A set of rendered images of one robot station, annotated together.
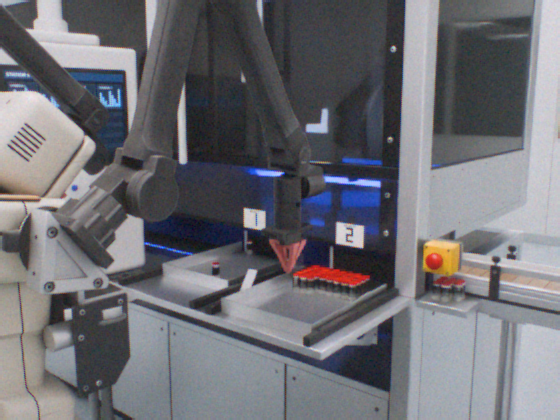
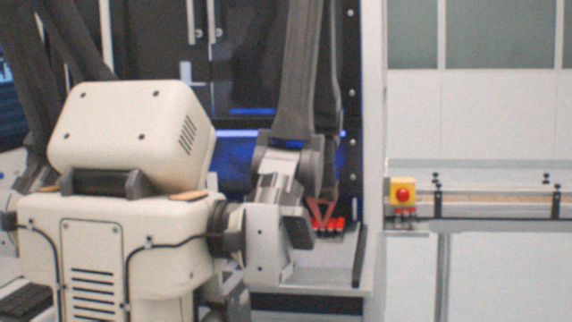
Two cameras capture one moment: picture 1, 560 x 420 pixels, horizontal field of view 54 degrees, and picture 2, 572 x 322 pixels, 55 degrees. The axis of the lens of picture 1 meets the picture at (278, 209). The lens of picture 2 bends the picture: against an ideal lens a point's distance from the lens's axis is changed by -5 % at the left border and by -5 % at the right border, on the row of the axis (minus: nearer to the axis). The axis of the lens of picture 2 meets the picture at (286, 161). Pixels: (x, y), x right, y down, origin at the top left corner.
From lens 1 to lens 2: 0.63 m
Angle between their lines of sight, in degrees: 27
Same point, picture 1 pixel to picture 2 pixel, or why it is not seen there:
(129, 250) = not seen: hidden behind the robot
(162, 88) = (312, 69)
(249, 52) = (328, 28)
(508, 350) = (446, 257)
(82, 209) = (285, 197)
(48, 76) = (87, 56)
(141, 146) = (302, 127)
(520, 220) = not seen: hidden behind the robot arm
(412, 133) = (374, 86)
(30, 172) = (190, 166)
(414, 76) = (373, 37)
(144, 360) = not seen: outside the picture
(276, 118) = (332, 85)
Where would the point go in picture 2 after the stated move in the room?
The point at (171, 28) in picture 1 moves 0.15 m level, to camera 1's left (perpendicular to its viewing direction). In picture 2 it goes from (316, 12) to (226, 14)
